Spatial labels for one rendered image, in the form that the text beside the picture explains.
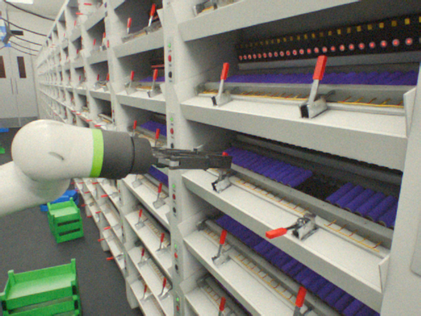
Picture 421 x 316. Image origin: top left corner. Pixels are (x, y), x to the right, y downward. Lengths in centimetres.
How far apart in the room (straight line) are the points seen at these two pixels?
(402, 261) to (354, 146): 15
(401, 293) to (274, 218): 25
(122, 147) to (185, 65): 36
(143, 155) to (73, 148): 13
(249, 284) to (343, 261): 31
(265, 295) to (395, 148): 45
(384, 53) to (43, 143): 58
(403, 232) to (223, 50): 68
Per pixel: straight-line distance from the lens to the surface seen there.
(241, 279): 79
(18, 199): 70
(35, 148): 58
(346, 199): 60
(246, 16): 64
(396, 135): 42
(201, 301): 105
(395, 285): 47
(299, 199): 62
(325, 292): 71
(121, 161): 60
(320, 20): 77
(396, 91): 49
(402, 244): 44
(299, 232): 55
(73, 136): 59
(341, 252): 53
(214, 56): 92
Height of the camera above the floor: 121
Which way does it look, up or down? 15 degrees down
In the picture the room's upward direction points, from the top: straight up
